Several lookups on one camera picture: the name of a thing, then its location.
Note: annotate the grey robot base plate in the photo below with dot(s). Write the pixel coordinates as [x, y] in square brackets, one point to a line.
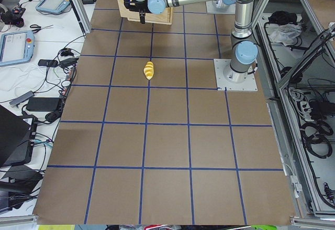
[248, 83]

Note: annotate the blue teach pendant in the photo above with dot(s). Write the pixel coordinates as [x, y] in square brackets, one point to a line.
[54, 7]
[17, 47]

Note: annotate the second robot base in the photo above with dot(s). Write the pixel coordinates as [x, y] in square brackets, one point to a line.
[224, 7]

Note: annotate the aluminium frame rack right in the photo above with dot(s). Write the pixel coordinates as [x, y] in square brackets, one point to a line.
[301, 81]

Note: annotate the black power adapter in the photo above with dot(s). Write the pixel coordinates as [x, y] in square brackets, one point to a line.
[43, 104]

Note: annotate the grey usb hub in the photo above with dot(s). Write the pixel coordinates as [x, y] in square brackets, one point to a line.
[22, 98]

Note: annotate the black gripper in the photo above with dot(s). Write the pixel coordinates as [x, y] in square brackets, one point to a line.
[141, 7]

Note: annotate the black phone device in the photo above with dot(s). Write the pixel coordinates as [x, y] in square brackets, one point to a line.
[48, 63]

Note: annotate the blue teach pendant lower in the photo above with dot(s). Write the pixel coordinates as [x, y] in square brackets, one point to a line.
[17, 47]

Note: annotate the aluminium post left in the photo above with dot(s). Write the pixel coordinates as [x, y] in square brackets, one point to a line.
[81, 16]

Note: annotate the yellow plastic croissant toy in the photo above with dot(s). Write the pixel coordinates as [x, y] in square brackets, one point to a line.
[148, 70]

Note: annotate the black computer case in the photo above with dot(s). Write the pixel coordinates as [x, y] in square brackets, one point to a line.
[17, 135]

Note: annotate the blue teach pendant upper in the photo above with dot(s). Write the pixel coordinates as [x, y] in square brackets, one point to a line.
[54, 7]

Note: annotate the wooden drawer cabinet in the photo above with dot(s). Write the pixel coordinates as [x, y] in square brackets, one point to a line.
[164, 18]

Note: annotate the black scissors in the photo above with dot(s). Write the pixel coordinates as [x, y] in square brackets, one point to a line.
[37, 28]

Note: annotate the white crumpled cloth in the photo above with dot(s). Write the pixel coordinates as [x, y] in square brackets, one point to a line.
[286, 34]

